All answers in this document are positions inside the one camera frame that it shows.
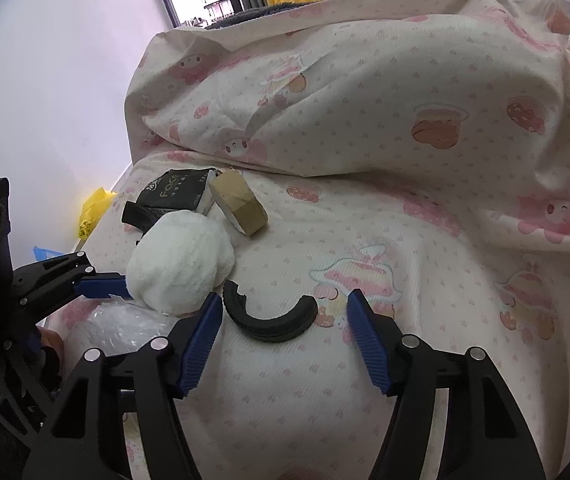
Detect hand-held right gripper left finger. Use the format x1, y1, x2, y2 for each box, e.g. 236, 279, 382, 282
25, 291, 224, 480

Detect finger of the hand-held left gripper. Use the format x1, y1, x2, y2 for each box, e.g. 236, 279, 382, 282
12, 251, 136, 311

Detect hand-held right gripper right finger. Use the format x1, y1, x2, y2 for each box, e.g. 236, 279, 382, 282
346, 289, 548, 480

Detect clear plastic bag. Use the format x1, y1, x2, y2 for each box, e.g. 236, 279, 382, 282
72, 300, 186, 356

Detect black curved rubber piece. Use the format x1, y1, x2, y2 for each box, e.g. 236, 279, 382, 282
222, 280, 317, 343

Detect white cloth ball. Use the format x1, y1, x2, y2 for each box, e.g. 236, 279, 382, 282
128, 210, 236, 313

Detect black packet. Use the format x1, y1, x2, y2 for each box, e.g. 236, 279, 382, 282
122, 167, 218, 233

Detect brown tape roll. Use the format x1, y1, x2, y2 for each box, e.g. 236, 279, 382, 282
208, 170, 269, 238

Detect person's left hand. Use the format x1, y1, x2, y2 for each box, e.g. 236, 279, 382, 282
38, 327, 66, 361

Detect blue box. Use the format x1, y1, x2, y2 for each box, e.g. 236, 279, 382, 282
32, 245, 73, 261

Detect yellow plastic bag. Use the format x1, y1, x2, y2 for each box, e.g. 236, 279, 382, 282
79, 187, 116, 241

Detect pink printed sheet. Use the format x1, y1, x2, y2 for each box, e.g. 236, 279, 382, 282
60, 0, 570, 480

